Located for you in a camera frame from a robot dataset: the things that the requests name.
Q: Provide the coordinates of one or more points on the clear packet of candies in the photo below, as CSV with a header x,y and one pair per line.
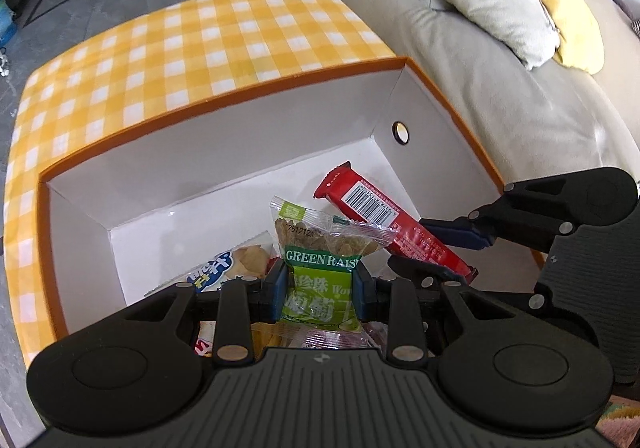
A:
x,y
340,337

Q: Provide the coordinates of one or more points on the yellow pillow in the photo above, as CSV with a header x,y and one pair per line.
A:
x,y
565,3

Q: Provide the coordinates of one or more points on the orange cardboard box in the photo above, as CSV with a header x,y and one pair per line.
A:
x,y
250,168

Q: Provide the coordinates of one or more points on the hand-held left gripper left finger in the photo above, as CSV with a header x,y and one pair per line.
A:
x,y
280,293

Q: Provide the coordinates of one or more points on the long red snack packet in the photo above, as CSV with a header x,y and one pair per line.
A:
x,y
370,208

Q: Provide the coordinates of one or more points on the yellow checked tablecloth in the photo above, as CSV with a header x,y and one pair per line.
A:
x,y
175,53

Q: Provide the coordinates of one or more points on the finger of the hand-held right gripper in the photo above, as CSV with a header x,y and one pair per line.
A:
x,y
465,235
415,267

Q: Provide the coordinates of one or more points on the white blue chip packet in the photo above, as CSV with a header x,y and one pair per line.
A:
x,y
220,273

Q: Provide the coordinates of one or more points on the beige sofa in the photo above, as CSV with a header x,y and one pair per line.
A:
x,y
500,103

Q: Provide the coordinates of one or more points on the pink fluffy rug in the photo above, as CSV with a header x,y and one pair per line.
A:
x,y
620,423

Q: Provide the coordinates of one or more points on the red noodle stick packet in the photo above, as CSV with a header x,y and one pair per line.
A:
x,y
202,345

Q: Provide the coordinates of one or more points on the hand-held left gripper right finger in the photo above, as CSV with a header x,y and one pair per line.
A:
x,y
361,293

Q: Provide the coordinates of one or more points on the green raisin packet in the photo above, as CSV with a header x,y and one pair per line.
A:
x,y
320,298

